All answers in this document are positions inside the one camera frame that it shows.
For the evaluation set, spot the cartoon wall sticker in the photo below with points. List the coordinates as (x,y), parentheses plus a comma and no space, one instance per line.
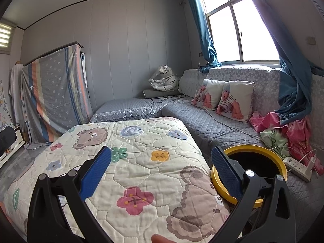
(3,106)

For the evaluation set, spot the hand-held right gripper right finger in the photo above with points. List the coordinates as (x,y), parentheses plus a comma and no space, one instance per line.
(225,172)

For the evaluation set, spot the long blue curtain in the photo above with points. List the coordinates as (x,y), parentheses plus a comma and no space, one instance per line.
(293,93)

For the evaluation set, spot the beige wall switch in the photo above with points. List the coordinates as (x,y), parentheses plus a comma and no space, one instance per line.
(310,41)

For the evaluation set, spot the baby print pillow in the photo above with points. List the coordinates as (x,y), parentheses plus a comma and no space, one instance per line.
(207,93)
(235,101)

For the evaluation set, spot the cartoon bear printed quilt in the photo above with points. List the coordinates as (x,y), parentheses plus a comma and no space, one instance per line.
(151,177)

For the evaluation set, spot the grey quilted corner sofa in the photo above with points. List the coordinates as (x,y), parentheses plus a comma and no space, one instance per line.
(202,121)

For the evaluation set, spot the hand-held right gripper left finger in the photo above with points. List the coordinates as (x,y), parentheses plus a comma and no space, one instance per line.
(95,172)

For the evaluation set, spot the yellow rimmed trash bin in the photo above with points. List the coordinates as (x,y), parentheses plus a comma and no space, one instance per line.
(255,148)

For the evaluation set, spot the window blind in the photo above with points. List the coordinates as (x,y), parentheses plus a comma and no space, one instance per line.
(6,36)

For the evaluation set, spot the white tiger plush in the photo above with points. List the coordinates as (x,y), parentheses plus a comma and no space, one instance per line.
(168,81)

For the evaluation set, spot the grey bolster pillow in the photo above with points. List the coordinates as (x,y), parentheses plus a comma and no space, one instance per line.
(151,94)

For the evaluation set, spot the pink floral cloth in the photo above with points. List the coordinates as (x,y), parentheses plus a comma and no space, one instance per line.
(298,134)

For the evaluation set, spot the window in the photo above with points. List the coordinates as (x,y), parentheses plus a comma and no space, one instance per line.
(222,35)

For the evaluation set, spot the white low cabinet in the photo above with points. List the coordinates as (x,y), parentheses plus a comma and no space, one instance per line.
(18,136)

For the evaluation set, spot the white charger plug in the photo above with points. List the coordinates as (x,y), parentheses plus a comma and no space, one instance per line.
(311,164)

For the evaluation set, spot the white power strip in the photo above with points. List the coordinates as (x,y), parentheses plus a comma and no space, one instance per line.
(296,168)

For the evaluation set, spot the light green cloth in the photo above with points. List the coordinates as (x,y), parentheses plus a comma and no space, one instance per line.
(273,139)

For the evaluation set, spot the white hanging cloth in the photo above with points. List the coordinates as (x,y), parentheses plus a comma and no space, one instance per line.
(16,93)

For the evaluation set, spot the short knotted blue curtain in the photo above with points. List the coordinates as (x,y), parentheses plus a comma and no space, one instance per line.
(202,30)

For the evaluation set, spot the person's right hand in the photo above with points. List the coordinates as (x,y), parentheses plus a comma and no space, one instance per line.
(162,239)

